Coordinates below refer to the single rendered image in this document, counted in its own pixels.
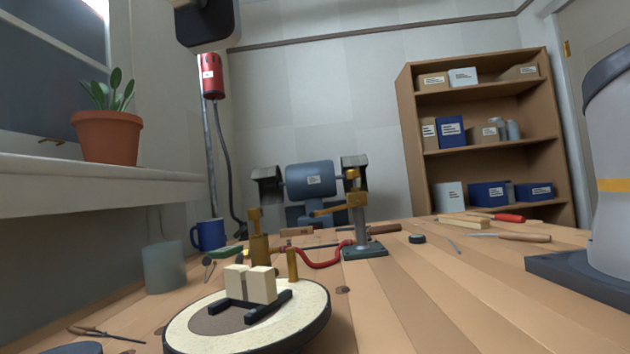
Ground brass turntable peg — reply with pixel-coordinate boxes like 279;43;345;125
286;247;301;284

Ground blue-grey bench grinder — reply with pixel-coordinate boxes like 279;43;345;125
250;154;370;231

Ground wooden bench peg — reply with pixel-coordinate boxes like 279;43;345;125
278;225;315;239

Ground brass gas cock body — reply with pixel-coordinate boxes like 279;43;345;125
248;219;282;270

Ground cream-topped black turntable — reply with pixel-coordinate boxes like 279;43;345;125
162;277;333;354

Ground brass torch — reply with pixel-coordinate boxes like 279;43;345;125
308;178;369;220

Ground black thin rod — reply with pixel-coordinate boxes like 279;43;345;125
300;241;346;252

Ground grey torch stand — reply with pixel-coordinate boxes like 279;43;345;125
340;206;389;262

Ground dark flexible shaft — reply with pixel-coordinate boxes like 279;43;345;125
211;99;249;241

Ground grey motor stand pole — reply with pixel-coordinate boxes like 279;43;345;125
197;53;221;219

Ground green flat block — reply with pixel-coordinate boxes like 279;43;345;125
206;244;245;260

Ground blue mug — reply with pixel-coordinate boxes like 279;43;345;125
189;217;228;254

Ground cream slotted block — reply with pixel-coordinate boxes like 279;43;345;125
222;263;279;306

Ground tall tan cardboard box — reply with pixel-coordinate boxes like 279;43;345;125
419;116;439;152

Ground white box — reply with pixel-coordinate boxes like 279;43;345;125
432;181;467;214

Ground grey round-headed tool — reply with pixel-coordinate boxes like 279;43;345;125
201;254;218;285

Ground tall blue box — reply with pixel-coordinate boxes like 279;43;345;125
434;115;467;150

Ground red hanging motor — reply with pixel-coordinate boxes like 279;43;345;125
198;51;227;102

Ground pale wooden block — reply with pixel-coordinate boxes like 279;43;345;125
436;214;492;231

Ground flat blue box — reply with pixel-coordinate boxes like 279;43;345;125
467;180;509;209
513;182;556;203

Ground grey-green beaker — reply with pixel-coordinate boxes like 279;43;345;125
140;239;189;296

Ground pale blue box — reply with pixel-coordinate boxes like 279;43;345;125
447;66;480;89

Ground terracotta potted plant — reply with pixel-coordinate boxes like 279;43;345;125
69;67;145;168

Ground wooden shelf unit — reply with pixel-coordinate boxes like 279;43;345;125
393;46;577;229

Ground grey window sill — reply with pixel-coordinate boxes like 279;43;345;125
0;128;209;220

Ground window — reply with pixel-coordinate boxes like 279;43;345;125
0;0;111;145

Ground dark grey rounded object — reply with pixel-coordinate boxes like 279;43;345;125
37;340;105;354

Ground red gas hose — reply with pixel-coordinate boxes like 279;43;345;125
277;238;357;271

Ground brown-handled tool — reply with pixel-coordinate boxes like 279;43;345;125
335;223;404;237

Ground red-handled screwdriver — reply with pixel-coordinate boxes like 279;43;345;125
464;212;527;225

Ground wooden-handled file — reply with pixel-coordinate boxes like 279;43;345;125
461;230;553;244

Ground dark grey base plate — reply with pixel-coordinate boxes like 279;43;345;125
524;248;630;316

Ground brown-handled pliers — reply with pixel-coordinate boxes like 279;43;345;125
66;324;148;346

